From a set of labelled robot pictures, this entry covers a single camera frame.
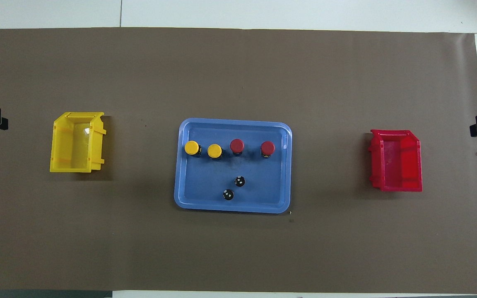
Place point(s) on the yellow push button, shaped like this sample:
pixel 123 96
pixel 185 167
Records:
pixel 214 151
pixel 191 147

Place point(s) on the red push button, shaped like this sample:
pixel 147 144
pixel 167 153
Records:
pixel 237 145
pixel 267 148

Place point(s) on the yellow plastic storage bin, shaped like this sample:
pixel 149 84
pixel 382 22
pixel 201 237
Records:
pixel 62 163

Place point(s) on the red plastic storage bin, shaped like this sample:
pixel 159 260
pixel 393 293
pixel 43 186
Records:
pixel 396 159

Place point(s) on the blue plastic tray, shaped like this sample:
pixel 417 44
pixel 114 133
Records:
pixel 205 182

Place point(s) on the brown paper table mat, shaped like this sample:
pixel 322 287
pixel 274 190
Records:
pixel 238 74

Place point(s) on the small black cylinder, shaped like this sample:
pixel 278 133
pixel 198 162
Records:
pixel 228 194
pixel 239 181

